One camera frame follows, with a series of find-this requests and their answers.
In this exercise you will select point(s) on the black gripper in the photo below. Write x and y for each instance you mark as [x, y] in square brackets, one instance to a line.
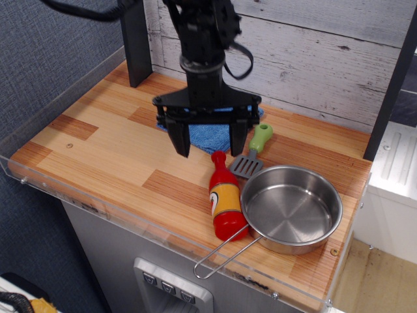
[206, 99]

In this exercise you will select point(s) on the red toy sauce bottle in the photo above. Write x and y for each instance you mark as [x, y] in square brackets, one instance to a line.
[224, 195]

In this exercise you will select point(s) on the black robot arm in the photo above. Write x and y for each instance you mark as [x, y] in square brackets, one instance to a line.
[206, 30]

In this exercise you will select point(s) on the blue folded cloth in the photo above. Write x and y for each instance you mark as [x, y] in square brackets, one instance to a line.
[208, 138]

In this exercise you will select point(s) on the stainless steel pan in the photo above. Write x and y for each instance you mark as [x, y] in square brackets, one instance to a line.
[289, 209]

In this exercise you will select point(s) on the grey cabinet with dispenser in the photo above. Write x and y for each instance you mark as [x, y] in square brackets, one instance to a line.
[140, 274]

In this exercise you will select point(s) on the clear acrylic table guard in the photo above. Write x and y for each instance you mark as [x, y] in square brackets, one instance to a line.
[72, 124]

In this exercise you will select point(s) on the white ribbed side counter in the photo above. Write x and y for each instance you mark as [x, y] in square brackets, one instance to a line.
[386, 218]

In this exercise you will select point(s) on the green handled grey spatula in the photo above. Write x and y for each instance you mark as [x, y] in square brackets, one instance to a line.
[248, 165]

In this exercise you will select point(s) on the dark left support post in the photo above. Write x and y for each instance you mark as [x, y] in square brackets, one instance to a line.
[136, 44]

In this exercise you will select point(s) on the dark support post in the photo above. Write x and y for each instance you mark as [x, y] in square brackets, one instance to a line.
[398, 77]
[136, 44]

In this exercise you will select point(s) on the dark right support post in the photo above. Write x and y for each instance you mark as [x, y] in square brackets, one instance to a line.
[398, 77]

